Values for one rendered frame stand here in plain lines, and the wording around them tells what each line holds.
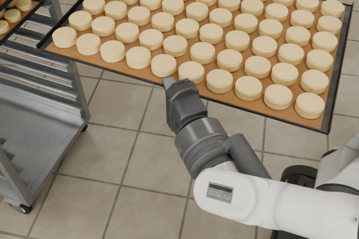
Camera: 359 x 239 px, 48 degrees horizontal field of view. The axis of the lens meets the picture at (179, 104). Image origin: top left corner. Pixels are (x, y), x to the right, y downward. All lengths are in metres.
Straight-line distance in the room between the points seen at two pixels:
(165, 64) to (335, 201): 0.41
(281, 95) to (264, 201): 0.25
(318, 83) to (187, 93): 0.25
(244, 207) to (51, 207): 1.34
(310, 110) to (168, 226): 1.08
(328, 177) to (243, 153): 0.55
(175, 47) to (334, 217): 0.46
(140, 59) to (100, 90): 1.37
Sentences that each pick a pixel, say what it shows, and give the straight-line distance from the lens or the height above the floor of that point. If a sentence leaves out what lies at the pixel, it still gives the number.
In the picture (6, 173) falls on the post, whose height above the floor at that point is 0.37.
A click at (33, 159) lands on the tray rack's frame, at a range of 1.78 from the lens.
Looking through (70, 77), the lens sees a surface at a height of 0.41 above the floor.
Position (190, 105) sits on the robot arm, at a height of 1.05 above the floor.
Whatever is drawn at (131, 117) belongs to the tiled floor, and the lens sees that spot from 2.01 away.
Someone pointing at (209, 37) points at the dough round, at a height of 1.02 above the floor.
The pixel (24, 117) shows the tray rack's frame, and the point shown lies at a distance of 1.94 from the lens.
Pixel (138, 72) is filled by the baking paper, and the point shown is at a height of 1.00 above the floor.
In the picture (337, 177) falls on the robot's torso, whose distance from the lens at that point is 1.11.
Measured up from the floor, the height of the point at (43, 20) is 0.68.
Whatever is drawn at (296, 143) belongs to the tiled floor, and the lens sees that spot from 1.98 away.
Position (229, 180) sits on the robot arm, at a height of 1.07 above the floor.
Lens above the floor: 1.57
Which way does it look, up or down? 50 degrees down
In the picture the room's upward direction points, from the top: straight up
